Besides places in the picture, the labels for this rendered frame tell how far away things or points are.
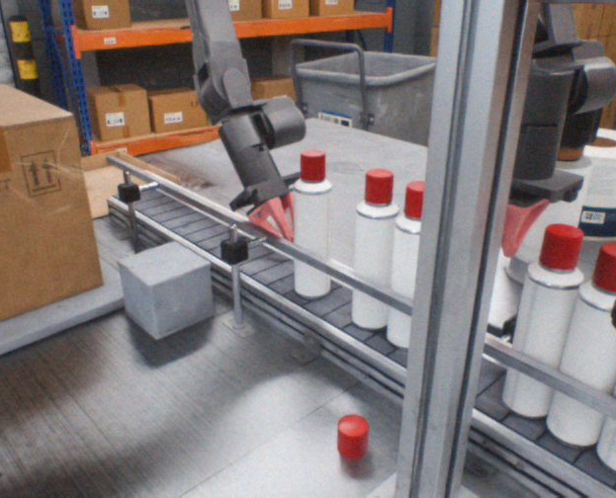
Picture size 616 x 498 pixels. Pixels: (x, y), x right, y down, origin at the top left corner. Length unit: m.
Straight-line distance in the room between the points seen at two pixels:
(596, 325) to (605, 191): 0.53
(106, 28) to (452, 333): 3.93
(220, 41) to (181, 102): 3.60
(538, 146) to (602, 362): 0.21
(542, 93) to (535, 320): 0.21
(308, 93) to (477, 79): 2.86
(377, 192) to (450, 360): 0.27
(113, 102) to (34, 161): 3.47
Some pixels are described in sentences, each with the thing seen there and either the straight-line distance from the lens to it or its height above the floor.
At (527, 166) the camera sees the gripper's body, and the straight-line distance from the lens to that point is 0.62.
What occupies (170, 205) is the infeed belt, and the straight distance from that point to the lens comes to 1.17.
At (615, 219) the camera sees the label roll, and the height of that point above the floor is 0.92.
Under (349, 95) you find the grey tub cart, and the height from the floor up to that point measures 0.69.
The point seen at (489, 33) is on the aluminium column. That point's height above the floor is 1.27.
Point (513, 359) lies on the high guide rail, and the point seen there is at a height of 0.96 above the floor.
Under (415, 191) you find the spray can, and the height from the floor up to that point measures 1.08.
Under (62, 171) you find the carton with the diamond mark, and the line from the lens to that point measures 0.88.
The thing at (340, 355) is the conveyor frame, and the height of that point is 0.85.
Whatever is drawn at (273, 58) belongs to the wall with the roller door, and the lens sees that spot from 5.71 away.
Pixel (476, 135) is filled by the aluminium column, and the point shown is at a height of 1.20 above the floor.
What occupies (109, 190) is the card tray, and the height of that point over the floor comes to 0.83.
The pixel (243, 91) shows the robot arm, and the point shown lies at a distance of 0.85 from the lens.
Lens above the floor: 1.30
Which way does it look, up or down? 26 degrees down
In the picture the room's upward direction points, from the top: straight up
